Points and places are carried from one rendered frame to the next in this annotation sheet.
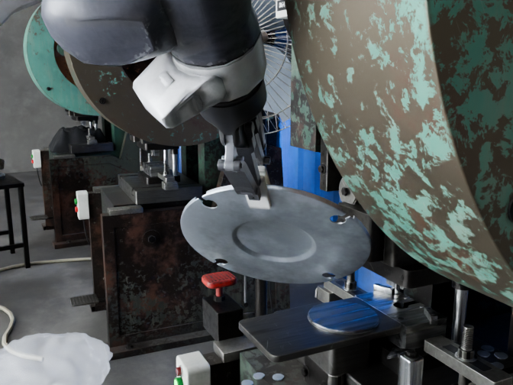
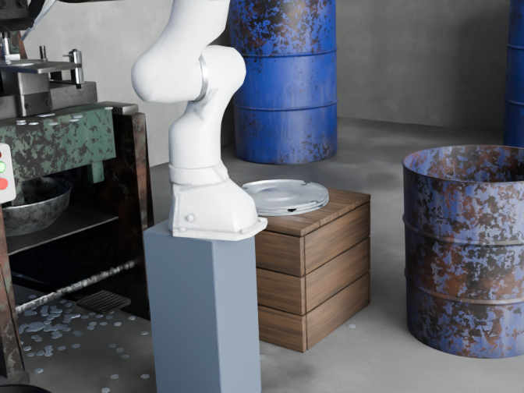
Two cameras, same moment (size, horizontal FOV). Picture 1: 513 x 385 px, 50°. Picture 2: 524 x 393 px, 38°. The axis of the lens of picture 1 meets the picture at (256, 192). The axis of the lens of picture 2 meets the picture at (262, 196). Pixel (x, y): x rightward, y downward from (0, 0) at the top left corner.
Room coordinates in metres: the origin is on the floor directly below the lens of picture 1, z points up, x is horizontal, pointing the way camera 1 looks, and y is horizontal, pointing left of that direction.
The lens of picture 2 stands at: (1.19, 1.95, 0.97)
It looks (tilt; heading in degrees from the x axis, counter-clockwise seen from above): 16 degrees down; 245
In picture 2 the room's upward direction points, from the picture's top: 2 degrees counter-clockwise
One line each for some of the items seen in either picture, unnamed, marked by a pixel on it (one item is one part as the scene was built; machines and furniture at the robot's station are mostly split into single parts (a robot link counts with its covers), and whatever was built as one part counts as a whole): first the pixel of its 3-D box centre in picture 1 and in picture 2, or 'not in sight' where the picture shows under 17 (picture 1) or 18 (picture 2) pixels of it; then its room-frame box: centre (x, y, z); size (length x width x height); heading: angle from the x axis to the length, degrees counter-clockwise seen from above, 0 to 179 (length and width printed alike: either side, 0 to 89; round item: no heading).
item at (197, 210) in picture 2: not in sight; (213, 195); (0.62, 0.46, 0.52); 0.22 x 0.19 x 0.14; 126
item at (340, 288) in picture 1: (347, 286); not in sight; (1.11, -0.19, 0.76); 0.17 x 0.06 x 0.10; 25
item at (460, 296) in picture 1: (460, 302); (6, 48); (0.91, -0.36, 0.81); 0.02 x 0.02 x 0.14
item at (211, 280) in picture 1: (219, 292); not in sight; (1.16, 0.08, 0.72); 0.07 x 0.06 x 0.08; 115
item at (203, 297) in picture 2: not in sight; (205, 316); (0.64, 0.42, 0.23); 0.18 x 0.18 x 0.45; 36
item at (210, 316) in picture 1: (223, 339); not in sight; (1.14, 0.07, 0.62); 0.10 x 0.06 x 0.20; 25
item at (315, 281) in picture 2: not in sight; (280, 257); (0.26, 0.06, 0.18); 0.40 x 0.38 x 0.35; 119
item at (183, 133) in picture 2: not in sight; (207, 104); (0.61, 0.42, 0.71); 0.18 x 0.11 x 0.25; 9
